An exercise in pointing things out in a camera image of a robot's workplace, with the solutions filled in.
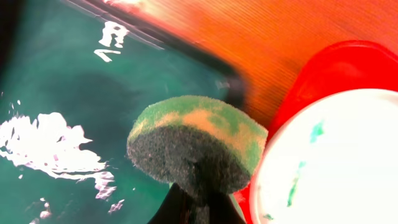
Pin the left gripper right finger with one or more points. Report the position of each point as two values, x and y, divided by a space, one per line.
221 210

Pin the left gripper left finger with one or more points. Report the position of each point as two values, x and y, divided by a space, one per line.
175 209

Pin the green yellow sponge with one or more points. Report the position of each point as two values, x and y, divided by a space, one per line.
202 144

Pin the light blue plate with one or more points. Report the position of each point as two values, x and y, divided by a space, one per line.
334 162

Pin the black water tray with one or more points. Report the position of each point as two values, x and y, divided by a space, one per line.
75 76

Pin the red plastic tray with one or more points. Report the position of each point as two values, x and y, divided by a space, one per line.
345 66

